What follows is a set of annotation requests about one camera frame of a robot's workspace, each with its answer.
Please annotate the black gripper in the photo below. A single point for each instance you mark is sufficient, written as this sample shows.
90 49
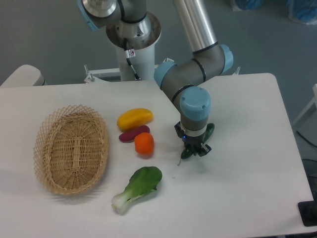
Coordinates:
193 139

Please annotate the green cucumber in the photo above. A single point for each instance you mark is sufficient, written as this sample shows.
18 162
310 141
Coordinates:
188 152

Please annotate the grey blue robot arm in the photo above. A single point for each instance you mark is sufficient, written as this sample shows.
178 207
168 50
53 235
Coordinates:
180 83

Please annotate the orange carrot piece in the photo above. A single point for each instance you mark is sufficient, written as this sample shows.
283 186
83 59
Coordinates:
144 143

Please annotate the green bok choy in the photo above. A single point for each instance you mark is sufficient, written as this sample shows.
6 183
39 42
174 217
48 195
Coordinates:
143 182

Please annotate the yellow mango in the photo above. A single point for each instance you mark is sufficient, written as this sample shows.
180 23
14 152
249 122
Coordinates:
134 118

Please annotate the purple sweet potato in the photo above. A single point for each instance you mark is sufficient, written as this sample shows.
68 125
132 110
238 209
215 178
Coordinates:
131 134

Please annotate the woven wicker basket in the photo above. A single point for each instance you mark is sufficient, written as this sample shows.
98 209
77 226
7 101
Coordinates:
71 150

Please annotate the black device at table edge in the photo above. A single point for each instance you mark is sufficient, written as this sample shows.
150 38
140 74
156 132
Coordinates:
308 213

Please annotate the blue plastic bag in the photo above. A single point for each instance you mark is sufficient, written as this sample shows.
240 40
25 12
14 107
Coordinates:
302 11

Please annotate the white chair armrest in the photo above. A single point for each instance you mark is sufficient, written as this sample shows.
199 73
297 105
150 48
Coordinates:
25 76

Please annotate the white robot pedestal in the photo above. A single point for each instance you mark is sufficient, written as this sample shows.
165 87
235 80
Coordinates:
135 51

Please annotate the white furniture frame right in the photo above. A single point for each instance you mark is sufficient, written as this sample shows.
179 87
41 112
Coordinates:
309 109

